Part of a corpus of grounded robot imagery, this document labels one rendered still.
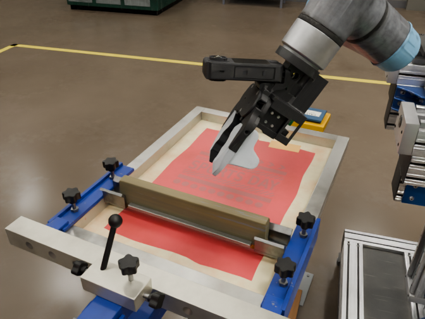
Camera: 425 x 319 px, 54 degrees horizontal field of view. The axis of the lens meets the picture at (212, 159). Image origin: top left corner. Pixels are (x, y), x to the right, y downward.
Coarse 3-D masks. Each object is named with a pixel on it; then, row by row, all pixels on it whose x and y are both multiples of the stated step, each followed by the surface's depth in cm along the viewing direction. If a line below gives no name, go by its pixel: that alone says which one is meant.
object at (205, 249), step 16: (256, 144) 144; (272, 160) 136; (288, 160) 136; (304, 160) 136; (288, 176) 128; (288, 192) 121; (240, 208) 115; (256, 208) 115; (272, 208) 115; (192, 240) 104; (208, 240) 104; (224, 240) 104; (192, 256) 100; (208, 256) 100; (224, 256) 100; (240, 256) 100; (256, 256) 100; (240, 272) 96
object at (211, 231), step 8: (136, 208) 109; (144, 208) 109; (160, 216) 106; (168, 216) 106; (184, 224) 104; (192, 224) 103; (208, 232) 101; (216, 232) 101; (232, 240) 99; (240, 240) 99
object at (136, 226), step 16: (208, 128) 154; (192, 144) 144; (208, 144) 144; (176, 160) 136; (160, 176) 128; (176, 176) 128; (192, 192) 121; (128, 208) 115; (128, 224) 109; (144, 224) 109; (160, 224) 109; (176, 224) 109; (144, 240) 104; (160, 240) 104; (176, 240) 104
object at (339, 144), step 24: (192, 120) 153; (216, 120) 157; (168, 144) 140; (336, 144) 137; (144, 168) 129; (336, 168) 125; (312, 192) 115; (96, 240) 99; (168, 264) 93; (216, 288) 87; (240, 288) 87
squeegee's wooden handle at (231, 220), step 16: (128, 176) 110; (128, 192) 109; (144, 192) 106; (160, 192) 104; (176, 192) 104; (160, 208) 107; (176, 208) 104; (192, 208) 102; (208, 208) 99; (224, 208) 98; (208, 224) 102; (224, 224) 99; (240, 224) 97; (256, 224) 95
